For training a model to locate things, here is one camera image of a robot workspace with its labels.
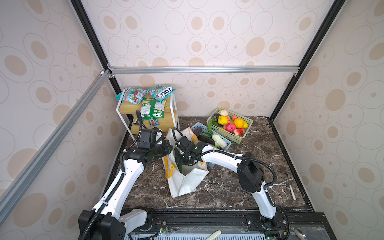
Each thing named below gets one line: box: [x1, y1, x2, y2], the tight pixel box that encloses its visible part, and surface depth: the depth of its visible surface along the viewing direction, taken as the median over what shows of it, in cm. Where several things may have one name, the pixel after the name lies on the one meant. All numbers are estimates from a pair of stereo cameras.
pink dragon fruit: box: [225, 122, 237, 133], surface depth 108 cm
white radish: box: [211, 134, 228, 150], surface depth 99 cm
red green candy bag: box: [115, 87, 146, 105], surface depth 84 cm
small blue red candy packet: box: [149, 118, 161, 127], surface depth 96 cm
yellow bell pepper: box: [217, 115, 228, 125], surface depth 108 cm
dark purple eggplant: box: [197, 134, 215, 145], surface depth 102 cm
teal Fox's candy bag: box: [145, 84, 176, 102], surface depth 83 cm
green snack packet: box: [140, 98, 167, 120], surface depth 77 cm
